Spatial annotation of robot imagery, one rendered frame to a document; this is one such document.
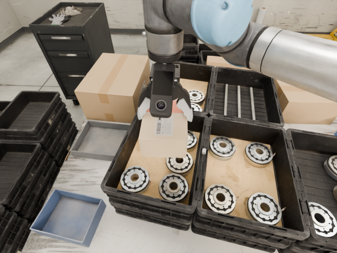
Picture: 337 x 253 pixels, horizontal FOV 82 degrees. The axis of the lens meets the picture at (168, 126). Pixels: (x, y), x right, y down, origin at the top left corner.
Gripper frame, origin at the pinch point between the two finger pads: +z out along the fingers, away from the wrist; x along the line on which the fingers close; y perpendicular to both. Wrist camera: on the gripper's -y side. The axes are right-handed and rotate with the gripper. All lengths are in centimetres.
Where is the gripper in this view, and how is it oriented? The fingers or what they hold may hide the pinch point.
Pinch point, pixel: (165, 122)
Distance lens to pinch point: 53.5
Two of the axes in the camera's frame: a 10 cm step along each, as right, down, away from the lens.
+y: 0.5, -7.4, 6.8
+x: -10.0, -0.3, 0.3
